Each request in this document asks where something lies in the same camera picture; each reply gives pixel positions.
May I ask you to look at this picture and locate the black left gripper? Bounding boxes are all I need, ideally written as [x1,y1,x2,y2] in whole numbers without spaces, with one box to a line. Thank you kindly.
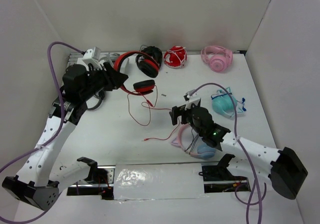
[80,61,129,101]

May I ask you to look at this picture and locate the red black headphones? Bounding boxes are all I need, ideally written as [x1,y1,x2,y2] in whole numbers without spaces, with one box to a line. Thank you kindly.
[113,50,161,96]

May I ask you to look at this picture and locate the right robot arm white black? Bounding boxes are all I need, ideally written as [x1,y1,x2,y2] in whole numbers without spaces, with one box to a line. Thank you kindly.
[169,104,308,200]

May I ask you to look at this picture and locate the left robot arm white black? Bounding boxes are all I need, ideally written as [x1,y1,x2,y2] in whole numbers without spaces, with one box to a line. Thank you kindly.
[2,63,128,211]

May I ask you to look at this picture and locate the teal cat-ear headphones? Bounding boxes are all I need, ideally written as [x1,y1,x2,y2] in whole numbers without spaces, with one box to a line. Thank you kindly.
[211,87,247,119]

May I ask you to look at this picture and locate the pink blue cat-ear headphones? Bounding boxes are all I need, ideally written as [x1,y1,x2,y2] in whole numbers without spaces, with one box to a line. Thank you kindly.
[170,124,216,160]

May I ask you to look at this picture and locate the grey white headphones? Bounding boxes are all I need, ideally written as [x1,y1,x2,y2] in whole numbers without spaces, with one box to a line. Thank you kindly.
[98,52,129,73]

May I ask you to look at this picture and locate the red white folded headphones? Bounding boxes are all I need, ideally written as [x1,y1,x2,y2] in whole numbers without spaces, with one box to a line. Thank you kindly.
[163,45,188,69]

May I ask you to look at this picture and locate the white glossy cover sheet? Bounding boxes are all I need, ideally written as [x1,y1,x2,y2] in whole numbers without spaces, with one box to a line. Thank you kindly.
[113,163,205,201]

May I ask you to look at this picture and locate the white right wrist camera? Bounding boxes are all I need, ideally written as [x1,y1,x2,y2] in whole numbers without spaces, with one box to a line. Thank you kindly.
[183,89,201,110]

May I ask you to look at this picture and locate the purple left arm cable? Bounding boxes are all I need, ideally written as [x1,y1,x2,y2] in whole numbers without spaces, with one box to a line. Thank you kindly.
[0,41,86,224]

